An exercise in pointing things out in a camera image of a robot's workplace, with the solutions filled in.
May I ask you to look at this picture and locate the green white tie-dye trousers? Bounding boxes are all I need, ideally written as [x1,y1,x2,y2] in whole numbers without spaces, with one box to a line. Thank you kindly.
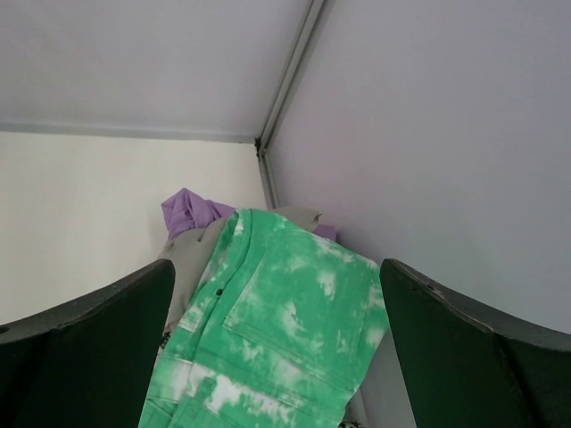
[139,209,389,427]

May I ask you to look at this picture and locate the grey garment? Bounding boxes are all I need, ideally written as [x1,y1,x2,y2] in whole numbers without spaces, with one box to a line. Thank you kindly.
[161,209,327,342]

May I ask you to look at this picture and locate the purple garment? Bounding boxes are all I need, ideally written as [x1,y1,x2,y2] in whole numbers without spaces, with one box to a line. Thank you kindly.
[161,188,337,242]

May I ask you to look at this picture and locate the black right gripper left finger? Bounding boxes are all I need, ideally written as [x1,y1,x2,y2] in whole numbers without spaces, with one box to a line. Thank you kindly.
[1,259,174,427]

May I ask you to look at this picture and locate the black white printed garment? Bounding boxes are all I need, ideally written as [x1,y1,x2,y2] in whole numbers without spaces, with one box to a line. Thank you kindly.
[157,332,171,355]

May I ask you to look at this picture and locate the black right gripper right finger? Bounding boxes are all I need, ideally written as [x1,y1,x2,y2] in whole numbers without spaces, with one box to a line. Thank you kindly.
[380,259,570,427]

